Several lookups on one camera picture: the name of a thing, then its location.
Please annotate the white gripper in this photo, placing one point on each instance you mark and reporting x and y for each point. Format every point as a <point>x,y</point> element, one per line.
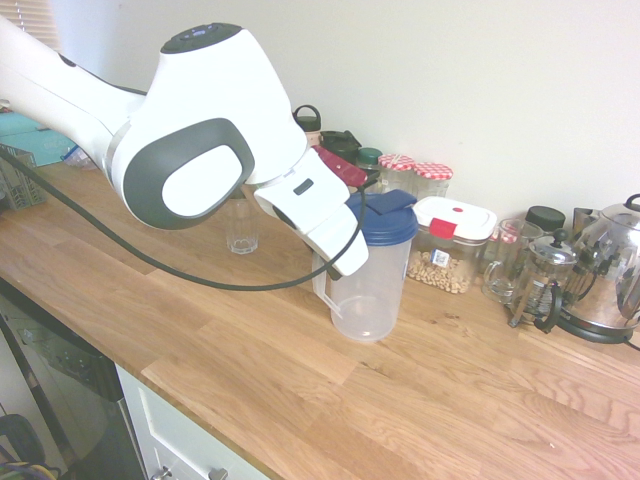
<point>312,200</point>

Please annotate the clear pitcher with blue lid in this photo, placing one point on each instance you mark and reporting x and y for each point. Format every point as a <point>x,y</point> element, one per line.
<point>372,285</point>

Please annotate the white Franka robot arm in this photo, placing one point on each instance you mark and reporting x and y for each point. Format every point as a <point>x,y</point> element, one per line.
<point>210,95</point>

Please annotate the clear drinking glass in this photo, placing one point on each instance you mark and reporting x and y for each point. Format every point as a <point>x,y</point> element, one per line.
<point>243,235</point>

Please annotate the glass jar with green lid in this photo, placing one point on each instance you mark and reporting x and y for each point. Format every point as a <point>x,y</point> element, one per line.
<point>369,159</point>

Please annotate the tall jar red gingham lid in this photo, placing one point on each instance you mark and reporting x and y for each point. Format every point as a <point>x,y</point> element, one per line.
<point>397,172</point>

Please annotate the shaker bottle with dark lid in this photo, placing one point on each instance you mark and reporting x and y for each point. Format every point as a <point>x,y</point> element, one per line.
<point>341,142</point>

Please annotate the nut container white red lid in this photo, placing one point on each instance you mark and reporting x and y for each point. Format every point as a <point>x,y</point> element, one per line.
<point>457,250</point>

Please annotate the wide jar red gingham lid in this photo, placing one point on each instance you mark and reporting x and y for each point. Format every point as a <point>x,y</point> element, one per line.
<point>434,181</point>

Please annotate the bottle with black loop lid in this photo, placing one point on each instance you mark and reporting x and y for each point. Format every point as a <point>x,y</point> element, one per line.
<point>306,122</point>

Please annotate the clear glass mug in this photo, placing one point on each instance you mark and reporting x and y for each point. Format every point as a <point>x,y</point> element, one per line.
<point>502,280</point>

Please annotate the small jar red gingham lid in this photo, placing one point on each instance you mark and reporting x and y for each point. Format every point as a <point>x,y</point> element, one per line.
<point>506,236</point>

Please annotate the glass chrome French press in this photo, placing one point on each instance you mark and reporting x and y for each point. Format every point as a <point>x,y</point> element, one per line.
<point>542,285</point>

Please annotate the jar with black lid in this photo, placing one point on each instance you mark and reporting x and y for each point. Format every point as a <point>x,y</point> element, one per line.
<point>545,217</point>

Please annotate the white cabinet front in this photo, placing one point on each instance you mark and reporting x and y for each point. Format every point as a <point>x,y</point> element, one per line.
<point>170,430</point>

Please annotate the silver cabinet knob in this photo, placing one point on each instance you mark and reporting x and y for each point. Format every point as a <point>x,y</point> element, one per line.
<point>163,473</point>
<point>218,473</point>

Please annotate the stainless steel electric kettle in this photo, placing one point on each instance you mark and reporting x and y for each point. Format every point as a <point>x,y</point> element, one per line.
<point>607,280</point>

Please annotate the clear plastic bag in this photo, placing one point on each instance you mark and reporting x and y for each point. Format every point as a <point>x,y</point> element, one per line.
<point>80,159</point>

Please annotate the black glass-front appliance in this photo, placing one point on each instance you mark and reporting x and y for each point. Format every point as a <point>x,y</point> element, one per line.
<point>55,380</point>

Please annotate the grey slotted basket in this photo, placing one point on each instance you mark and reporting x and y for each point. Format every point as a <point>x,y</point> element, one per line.
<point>17,187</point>

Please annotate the teal box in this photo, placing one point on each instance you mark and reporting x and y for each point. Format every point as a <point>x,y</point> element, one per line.
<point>30,140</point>

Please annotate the window blind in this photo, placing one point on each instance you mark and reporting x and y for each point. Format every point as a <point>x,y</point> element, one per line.
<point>30,22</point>

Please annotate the red wrist camera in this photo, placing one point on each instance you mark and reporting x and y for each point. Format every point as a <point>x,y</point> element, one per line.
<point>342,167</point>

